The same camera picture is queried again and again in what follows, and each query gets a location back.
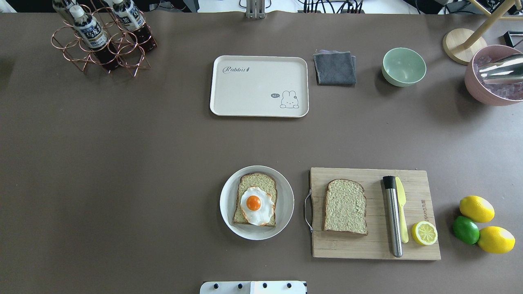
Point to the pink bowl with ice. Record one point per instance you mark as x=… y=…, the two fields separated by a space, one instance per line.
x=477 y=89

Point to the copper wire bottle rack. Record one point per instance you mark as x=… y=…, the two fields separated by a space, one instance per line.
x=128 y=52

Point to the cream rabbit serving tray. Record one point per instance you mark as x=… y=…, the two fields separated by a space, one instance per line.
x=262 y=86

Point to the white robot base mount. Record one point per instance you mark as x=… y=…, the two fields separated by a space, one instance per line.
x=254 y=287

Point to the bread slice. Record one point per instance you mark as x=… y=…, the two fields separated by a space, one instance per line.
x=266 y=183
x=345 y=207

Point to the mint green bowl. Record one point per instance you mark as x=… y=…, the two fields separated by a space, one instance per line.
x=403 y=67

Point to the tea bottle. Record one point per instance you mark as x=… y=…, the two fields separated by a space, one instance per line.
x=62 y=7
x=95 y=37
x=133 y=21

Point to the wooden cup stand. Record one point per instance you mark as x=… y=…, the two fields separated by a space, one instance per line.
x=462 y=44

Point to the folded grey cloth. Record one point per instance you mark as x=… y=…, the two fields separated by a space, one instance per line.
x=335 y=67

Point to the whole lemon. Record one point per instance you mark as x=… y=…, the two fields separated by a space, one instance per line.
x=477 y=208
x=496 y=240

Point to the metal ice scoop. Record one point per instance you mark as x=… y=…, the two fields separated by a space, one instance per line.
x=507 y=70

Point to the half lemon slice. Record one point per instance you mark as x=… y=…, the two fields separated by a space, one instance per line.
x=424 y=233

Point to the tea bottle right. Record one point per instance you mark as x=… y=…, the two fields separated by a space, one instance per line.
x=133 y=21

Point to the fried egg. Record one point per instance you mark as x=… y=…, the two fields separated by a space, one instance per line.
x=257 y=206

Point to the upper whole lemon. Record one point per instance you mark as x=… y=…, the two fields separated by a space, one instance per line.
x=477 y=208

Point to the tea bottle left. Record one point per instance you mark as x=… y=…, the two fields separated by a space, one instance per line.
x=62 y=7

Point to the tea bottle middle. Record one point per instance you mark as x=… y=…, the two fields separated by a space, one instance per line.
x=95 y=37

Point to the white round plate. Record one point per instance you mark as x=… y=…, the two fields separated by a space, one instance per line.
x=284 y=205

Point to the lower whole lemon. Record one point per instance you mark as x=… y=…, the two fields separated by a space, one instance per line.
x=496 y=240

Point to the steel muddler black tip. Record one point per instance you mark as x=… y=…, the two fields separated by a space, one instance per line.
x=390 y=192

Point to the aluminium frame post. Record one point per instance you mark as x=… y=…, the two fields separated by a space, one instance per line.
x=255 y=9

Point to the green lime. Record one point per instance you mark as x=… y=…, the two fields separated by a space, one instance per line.
x=466 y=230

